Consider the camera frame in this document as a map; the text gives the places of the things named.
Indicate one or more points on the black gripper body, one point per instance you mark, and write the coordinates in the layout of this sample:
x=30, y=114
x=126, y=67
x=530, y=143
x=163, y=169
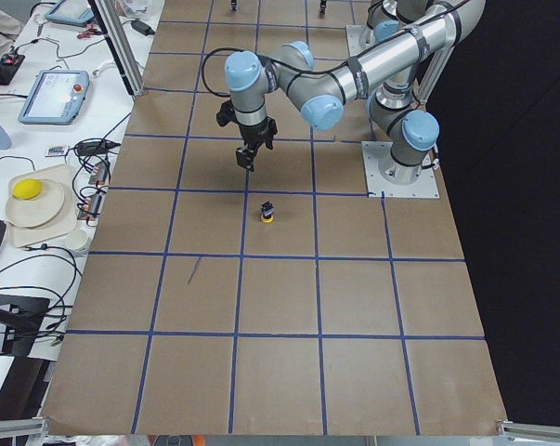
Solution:
x=256, y=133

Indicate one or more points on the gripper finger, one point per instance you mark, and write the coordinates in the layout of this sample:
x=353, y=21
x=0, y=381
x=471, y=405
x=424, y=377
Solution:
x=241, y=156
x=249, y=156

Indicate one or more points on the yellow push button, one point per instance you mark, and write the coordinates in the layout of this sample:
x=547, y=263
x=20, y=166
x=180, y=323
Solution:
x=267, y=212

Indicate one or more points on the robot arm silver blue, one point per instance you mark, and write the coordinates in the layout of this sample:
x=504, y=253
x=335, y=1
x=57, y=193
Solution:
x=381, y=74
x=386, y=17

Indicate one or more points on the black power adapter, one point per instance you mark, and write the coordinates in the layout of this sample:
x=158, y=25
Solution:
x=142, y=27

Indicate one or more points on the white paper cup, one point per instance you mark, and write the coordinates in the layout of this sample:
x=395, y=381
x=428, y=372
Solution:
x=78, y=242

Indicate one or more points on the beige tray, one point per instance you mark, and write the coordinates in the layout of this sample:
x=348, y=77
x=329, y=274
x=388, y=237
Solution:
x=62, y=223

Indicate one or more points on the near teach pendant blue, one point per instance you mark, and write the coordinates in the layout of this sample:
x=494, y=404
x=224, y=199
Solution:
x=55, y=98

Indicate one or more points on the teach pendant blue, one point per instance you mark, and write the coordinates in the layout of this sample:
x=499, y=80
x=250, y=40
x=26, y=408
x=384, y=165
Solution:
x=70, y=12
x=55, y=98

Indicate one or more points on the far teach pendant blue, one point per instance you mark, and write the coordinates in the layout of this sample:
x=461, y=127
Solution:
x=70, y=12

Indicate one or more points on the beige plate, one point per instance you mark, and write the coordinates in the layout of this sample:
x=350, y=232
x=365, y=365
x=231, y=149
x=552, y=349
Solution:
x=39, y=210

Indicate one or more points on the yellow lemon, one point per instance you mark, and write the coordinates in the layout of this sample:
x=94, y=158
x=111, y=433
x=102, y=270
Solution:
x=27, y=189

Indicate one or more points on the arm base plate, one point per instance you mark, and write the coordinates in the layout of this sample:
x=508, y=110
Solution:
x=359, y=38
x=378, y=186

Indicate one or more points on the aluminium frame post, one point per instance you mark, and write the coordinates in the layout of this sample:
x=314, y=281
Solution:
x=108, y=21

